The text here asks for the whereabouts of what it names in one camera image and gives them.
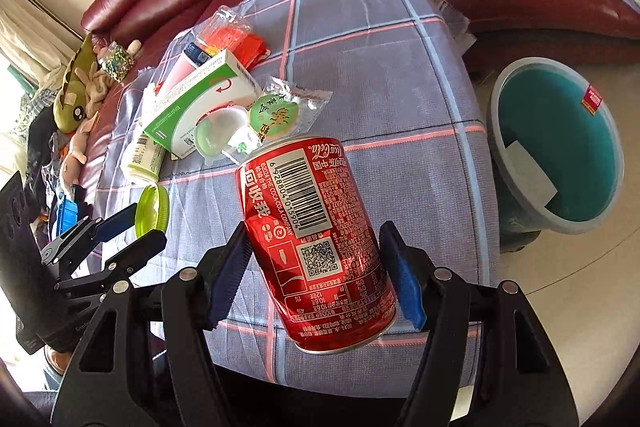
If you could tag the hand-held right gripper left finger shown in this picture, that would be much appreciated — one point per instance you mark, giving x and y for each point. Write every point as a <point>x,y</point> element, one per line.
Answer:
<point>227,279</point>

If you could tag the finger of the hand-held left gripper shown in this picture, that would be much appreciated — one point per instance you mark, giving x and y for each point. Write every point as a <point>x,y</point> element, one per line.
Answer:
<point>116,219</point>
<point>140,252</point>

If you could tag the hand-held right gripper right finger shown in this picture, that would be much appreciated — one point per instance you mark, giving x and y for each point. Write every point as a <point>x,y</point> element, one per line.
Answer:
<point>406,289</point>

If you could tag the white plastic bottle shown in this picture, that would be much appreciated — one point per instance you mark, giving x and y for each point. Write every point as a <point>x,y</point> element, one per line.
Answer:
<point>141,159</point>

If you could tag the red soda can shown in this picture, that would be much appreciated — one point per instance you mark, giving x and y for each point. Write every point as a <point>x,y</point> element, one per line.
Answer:
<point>310,252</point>

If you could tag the green plastic toy egg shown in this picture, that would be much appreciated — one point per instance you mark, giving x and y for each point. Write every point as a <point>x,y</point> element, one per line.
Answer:
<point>217,132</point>

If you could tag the grey and teal bin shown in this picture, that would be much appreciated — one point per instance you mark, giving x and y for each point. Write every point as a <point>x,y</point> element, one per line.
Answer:
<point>550,122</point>

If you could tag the lime green lid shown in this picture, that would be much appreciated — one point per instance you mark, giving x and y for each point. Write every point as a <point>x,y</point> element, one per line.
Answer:
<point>152,209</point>

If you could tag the blue plastic container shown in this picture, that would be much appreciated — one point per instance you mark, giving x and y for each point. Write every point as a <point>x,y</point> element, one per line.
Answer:
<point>66,217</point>

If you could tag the pink plush toy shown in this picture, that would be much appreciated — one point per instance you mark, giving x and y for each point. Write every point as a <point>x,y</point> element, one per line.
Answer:
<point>82,142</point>

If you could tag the green plush toy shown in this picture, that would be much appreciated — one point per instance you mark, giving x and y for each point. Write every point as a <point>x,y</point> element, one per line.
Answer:
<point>75,92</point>

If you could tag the green and white carton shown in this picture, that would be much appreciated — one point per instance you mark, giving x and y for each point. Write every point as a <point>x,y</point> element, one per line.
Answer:
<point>200,99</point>

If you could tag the round green pastry in wrapper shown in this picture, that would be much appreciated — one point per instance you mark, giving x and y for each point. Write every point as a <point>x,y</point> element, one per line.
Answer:
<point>271,114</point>

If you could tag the dark blue small box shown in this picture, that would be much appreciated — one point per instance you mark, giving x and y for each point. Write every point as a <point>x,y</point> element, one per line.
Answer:
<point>197,55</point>

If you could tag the grey plaid cloth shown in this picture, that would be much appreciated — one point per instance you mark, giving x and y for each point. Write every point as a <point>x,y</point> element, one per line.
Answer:
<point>380,82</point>

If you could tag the cream curtain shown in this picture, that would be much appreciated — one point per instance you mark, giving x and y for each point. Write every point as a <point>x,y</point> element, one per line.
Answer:
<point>30,27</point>

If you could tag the orange packet in clear wrapper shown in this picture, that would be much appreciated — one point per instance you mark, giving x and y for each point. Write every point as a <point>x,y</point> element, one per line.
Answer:
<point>235,37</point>

